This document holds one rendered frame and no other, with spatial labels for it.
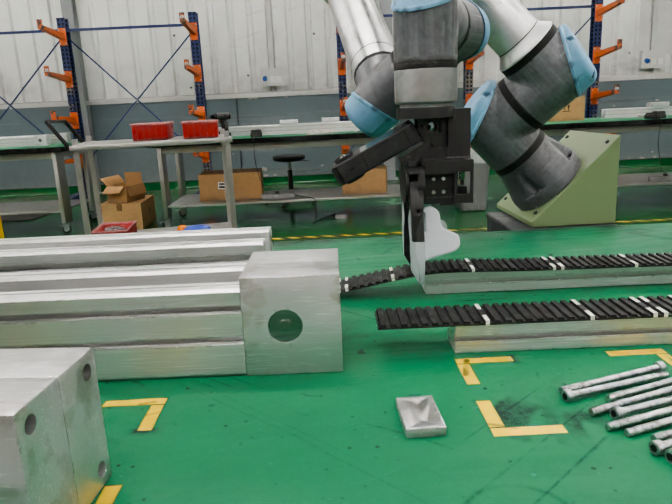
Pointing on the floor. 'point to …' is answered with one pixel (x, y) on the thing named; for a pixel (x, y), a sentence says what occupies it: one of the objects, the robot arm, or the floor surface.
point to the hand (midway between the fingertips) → (411, 267)
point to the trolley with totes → (143, 134)
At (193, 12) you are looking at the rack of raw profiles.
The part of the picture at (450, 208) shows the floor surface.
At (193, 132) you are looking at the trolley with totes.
